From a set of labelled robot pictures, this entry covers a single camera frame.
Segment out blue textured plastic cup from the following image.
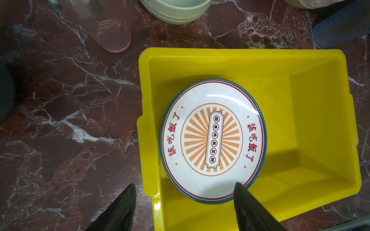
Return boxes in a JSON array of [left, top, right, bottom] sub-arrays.
[[312, 0, 370, 49]]

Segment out pale green bowl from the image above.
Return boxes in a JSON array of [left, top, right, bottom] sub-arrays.
[[141, 0, 213, 25]]

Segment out dark blue bowl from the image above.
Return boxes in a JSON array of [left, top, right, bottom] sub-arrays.
[[0, 62, 15, 121]]

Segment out yellow plastic bin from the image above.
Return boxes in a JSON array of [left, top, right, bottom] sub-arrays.
[[137, 48, 361, 231]]

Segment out white plate orange sunburst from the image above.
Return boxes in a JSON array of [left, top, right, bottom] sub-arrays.
[[159, 79, 267, 205]]

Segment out clear drinking glass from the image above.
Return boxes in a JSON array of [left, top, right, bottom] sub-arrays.
[[59, 0, 132, 54]]

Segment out lilac bowl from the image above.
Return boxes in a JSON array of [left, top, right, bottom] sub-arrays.
[[284, 0, 344, 9]]

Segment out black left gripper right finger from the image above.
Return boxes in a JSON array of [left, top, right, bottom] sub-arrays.
[[234, 182, 286, 231]]

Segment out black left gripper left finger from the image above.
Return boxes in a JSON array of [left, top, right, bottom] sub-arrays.
[[86, 183, 136, 231]]

